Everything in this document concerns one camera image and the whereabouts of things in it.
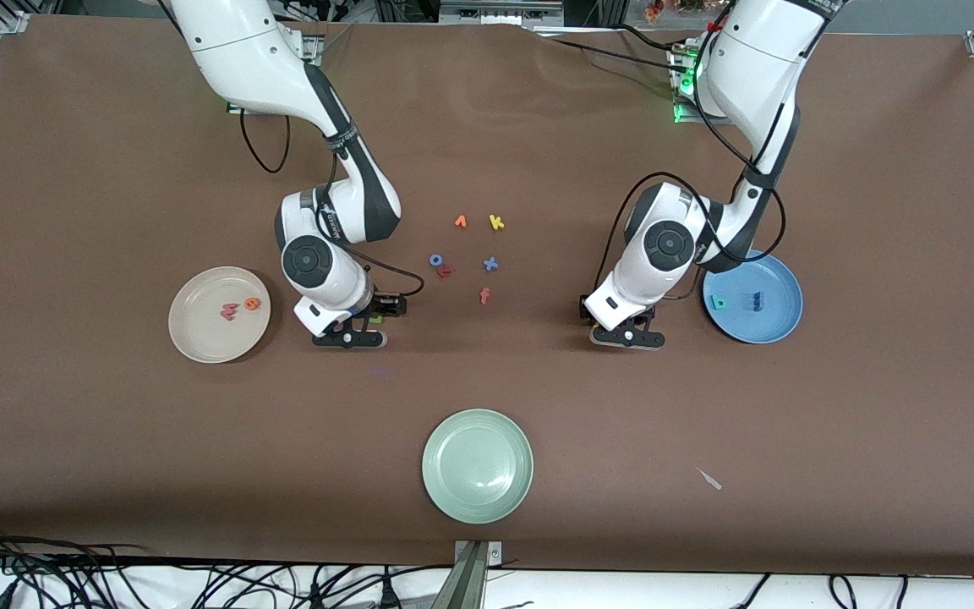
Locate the red foam letter w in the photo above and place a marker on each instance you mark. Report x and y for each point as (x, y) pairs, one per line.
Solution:
(229, 311)

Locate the beige round plate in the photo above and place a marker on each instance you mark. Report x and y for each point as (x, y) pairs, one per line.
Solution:
(208, 334)

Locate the grey metal box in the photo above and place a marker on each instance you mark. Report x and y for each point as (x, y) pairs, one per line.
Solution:
(495, 10)

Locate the yellow foam letter k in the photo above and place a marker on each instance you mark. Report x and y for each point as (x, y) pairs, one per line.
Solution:
(496, 222)

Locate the brown table cover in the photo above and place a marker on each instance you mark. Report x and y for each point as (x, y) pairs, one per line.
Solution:
(115, 440)

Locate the grey metal camera bracket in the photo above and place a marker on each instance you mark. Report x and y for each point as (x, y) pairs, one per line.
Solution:
(474, 575)

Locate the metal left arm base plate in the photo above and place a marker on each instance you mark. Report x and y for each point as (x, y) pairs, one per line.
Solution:
(690, 119)

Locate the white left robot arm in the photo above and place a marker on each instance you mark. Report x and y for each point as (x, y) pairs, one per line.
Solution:
(757, 59)

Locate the blue foam letter m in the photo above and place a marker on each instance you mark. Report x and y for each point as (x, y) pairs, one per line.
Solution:
(757, 300)

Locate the blue round plate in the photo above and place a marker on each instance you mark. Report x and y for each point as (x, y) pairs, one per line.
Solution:
(770, 321)

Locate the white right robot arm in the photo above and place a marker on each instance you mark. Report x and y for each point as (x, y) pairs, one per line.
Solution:
(242, 51)

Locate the orange brown background object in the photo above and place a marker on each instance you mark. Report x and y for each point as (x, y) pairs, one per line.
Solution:
(656, 10)

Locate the pale green round plate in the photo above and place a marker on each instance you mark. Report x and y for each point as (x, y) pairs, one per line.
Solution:
(477, 467)

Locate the white paper scrap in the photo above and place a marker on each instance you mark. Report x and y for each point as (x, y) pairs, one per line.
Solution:
(711, 480)

